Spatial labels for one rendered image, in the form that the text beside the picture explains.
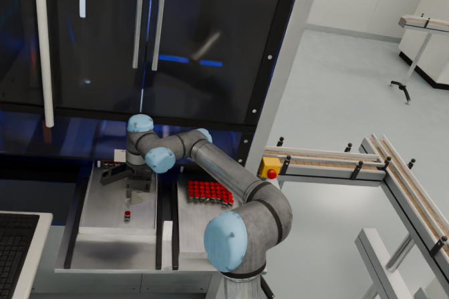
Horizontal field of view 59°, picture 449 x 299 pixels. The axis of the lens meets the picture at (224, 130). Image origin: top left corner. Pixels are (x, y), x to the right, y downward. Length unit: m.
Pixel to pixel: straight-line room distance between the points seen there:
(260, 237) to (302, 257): 1.87
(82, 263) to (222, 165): 0.59
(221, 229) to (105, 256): 0.64
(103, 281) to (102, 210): 0.71
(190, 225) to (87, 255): 0.37
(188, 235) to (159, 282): 0.74
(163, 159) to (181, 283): 1.19
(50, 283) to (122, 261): 0.87
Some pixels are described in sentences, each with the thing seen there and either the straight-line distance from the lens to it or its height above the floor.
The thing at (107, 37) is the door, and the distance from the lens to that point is 1.31.
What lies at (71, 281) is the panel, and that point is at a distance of 2.20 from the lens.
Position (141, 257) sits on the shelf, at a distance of 1.42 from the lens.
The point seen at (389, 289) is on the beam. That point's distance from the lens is 2.15.
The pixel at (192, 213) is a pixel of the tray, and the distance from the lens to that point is 1.56.
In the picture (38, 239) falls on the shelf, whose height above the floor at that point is 0.80.
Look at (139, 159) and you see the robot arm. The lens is 1.25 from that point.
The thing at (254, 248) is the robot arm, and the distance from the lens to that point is 0.88.
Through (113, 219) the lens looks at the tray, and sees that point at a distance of 1.52.
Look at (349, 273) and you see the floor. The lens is 2.83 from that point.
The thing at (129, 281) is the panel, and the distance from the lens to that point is 2.19.
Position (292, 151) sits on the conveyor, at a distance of 1.89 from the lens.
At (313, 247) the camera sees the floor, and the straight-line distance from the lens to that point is 2.84.
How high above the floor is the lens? 2.03
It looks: 35 degrees down
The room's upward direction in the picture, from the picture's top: 14 degrees clockwise
